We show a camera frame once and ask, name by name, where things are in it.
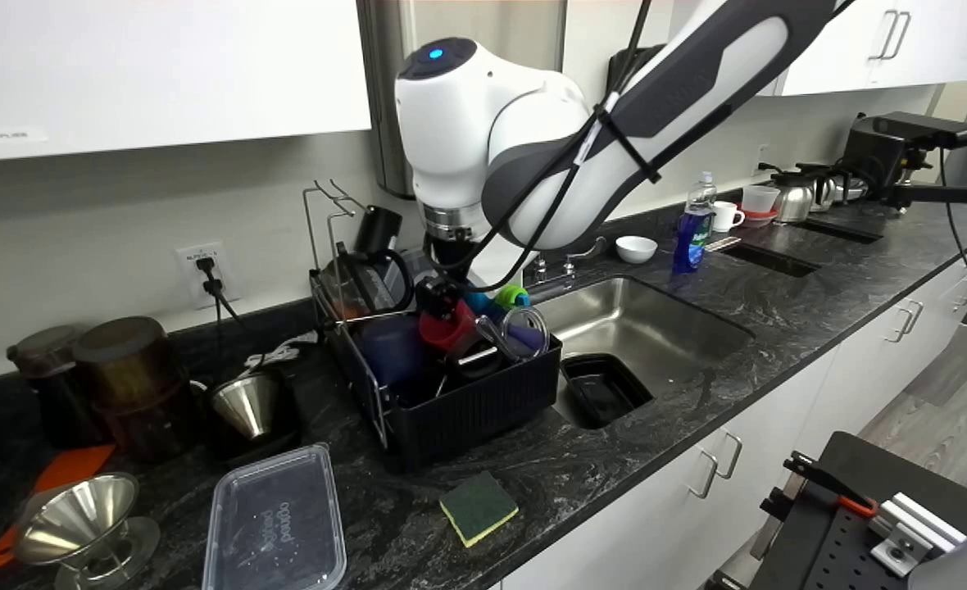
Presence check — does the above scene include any orange spatula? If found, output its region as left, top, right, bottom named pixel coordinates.
left=0, top=444, right=114, bottom=571

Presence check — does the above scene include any steel cone dripper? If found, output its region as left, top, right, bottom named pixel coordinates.
left=192, top=373, right=279, bottom=443

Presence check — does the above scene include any green yellow sponge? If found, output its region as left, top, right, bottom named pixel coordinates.
left=438, top=470, right=519, bottom=547

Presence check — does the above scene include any clear plastic container lid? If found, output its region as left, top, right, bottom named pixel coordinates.
left=200, top=443, right=346, bottom=590

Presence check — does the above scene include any black lidded jar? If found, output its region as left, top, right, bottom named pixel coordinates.
left=8, top=325, right=109, bottom=449

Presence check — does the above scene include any small white bowl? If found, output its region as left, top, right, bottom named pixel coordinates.
left=616, top=234, right=660, bottom=266

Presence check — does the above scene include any dark blue container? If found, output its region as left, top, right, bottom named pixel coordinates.
left=353, top=317, right=437, bottom=405

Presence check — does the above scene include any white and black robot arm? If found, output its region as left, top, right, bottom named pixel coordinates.
left=392, top=0, right=851, bottom=290

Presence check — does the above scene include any black power plug cable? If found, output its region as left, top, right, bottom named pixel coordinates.
left=192, top=253, right=256, bottom=340

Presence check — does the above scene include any clear purple glass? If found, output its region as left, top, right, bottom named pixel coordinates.
left=497, top=309, right=552, bottom=361

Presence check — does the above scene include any white mug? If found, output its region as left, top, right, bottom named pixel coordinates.
left=710, top=201, right=745, bottom=232

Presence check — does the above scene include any dark brown canister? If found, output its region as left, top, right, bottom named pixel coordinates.
left=73, top=315, right=200, bottom=464

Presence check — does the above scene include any black orange handled tool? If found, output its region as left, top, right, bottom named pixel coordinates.
left=783, top=449, right=880, bottom=520

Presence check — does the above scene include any black camera tripod mount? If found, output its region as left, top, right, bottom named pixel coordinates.
left=838, top=111, right=967, bottom=210

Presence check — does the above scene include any black food container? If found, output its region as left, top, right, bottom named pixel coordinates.
left=562, top=355, right=653, bottom=428

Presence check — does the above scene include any green small cup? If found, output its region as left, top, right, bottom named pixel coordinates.
left=493, top=281, right=531, bottom=310

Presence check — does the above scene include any steel funnel dripper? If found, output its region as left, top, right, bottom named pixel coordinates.
left=15, top=470, right=160, bottom=590

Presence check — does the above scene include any stainless steel sink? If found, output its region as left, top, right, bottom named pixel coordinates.
left=538, top=279, right=755, bottom=425

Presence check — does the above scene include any black dish rack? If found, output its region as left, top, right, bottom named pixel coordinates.
left=313, top=271, right=562, bottom=470

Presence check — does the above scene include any blue dish soap bottle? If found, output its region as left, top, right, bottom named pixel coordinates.
left=671, top=170, right=716, bottom=274

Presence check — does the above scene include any pink plastic cup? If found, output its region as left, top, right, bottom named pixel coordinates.
left=417, top=300, right=479, bottom=357

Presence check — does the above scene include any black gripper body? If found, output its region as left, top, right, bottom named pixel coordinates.
left=420, top=229, right=476, bottom=320

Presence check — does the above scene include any black perforated equipment cart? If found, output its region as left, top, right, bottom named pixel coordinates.
left=748, top=433, right=967, bottom=590

